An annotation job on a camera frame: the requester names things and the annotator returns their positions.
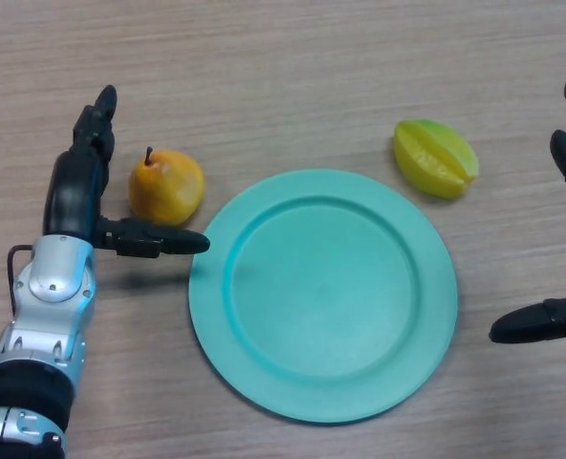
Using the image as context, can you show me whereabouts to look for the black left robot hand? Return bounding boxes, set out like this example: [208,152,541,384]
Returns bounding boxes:
[42,84,211,260]

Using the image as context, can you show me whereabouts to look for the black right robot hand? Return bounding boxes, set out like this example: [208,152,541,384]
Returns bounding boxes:
[488,74,566,346]

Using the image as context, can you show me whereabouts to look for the yellow orange pear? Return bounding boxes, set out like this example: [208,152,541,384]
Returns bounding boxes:
[127,146,207,227]

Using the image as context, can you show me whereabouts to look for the green round plate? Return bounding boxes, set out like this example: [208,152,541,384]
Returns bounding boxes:
[187,167,459,426]

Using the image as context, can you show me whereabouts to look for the yellow green starfruit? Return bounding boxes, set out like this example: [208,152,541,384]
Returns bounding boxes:
[392,118,481,201]

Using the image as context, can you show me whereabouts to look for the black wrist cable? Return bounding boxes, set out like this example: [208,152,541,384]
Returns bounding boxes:
[6,244,34,317]

